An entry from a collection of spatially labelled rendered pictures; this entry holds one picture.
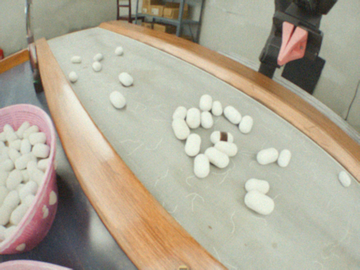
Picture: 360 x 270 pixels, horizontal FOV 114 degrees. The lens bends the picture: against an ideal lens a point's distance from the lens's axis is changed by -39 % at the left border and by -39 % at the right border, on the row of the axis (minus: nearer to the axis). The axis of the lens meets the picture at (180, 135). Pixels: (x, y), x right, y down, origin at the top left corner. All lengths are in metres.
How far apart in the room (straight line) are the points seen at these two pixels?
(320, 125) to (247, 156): 0.21
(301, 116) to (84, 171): 0.38
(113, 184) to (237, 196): 0.14
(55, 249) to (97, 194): 0.13
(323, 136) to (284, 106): 0.11
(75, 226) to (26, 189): 0.09
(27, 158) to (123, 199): 0.16
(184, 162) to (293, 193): 0.16
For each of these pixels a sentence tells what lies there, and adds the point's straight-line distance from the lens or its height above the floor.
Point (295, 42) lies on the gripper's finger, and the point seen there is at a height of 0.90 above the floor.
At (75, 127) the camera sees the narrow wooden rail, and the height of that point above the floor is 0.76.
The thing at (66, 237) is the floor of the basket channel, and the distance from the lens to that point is 0.28.
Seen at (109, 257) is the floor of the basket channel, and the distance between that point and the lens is 0.25.
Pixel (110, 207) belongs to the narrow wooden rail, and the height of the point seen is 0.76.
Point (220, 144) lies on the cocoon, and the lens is 0.24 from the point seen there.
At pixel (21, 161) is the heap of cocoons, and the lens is 0.29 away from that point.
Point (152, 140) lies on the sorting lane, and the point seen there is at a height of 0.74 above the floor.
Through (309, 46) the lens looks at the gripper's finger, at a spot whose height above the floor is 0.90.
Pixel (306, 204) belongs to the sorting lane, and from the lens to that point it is 0.28.
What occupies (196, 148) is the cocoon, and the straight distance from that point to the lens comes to 0.23.
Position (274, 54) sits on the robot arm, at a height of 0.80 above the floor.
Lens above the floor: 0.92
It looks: 42 degrees down
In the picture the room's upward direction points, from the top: 10 degrees clockwise
